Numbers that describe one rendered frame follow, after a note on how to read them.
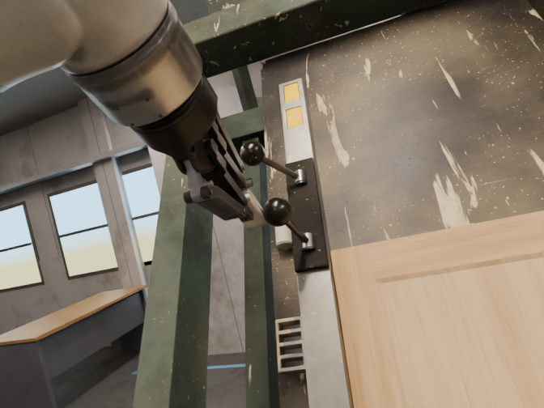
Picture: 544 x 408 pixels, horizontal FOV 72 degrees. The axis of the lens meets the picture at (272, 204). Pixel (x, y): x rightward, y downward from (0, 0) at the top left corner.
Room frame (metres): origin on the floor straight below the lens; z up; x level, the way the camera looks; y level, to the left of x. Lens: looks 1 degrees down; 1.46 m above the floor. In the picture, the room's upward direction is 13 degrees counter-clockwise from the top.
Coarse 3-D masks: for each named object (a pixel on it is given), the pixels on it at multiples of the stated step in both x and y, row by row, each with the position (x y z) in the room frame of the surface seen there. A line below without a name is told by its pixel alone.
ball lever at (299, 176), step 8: (248, 144) 0.55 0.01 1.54; (256, 144) 0.55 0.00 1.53; (240, 152) 0.56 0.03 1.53; (248, 152) 0.55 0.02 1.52; (256, 152) 0.55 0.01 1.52; (264, 152) 0.56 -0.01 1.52; (248, 160) 0.55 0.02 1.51; (256, 160) 0.55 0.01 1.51; (264, 160) 0.57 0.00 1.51; (272, 160) 0.58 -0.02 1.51; (280, 168) 0.59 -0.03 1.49; (296, 176) 0.61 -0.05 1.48; (304, 176) 0.61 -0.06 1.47; (296, 184) 0.61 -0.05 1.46; (304, 184) 0.61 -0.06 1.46
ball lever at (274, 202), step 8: (272, 200) 0.47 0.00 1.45; (280, 200) 0.47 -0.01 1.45; (264, 208) 0.47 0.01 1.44; (272, 208) 0.46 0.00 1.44; (280, 208) 0.46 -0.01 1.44; (288, 208) 0.47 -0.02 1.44; (264, 216) 0.47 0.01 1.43; (272, 216) 0.46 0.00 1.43; (280, 216) 0.46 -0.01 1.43; (288, 216) 0.47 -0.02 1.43; (272, 224) 0.47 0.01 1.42; (280, 224) 0.47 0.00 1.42; (288, 224) 0.50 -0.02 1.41; (296, 232) 0.52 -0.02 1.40; (304, 240) 0.54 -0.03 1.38; (312, 240) 0.55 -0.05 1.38; (304, 248) 0.54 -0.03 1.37; (312, 248) 0.54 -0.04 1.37
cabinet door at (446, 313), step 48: (384, 240) 0.55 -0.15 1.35; (432, 240) 0.53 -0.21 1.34; (480, 240) 0.51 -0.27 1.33; (528, 240) 0.49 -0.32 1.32; (336, 288) 0.54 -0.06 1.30; (384, 288) 0.52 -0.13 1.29; (432, 288) 0.50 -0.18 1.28; (480, 288) 0.48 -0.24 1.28; (528, 288) 0.46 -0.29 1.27; (384, 336) 0.48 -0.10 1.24; (432, 336) 0.47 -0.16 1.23; (480, 336) 0.45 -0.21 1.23; (528, 336) 0.43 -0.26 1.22; (384, 384) 0.45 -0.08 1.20; (432, 384) 0.44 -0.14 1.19; (480, 384) 0.43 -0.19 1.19; (528, 384) 0.41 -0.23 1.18
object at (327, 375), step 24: (288, 144) 0.69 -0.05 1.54; (312, 144) 0.69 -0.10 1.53; (312, 288) 0.53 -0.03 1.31; (312, 312) 0.51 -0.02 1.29; (336, 312) 0.50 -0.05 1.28; (312, 336) 0.49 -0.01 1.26; (336, 336) 0.48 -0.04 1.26; (312, 360) 0.48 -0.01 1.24; (336, 360) 0.47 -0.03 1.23; (312, 384) 0.46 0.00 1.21; (336, 384) 0.45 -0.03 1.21
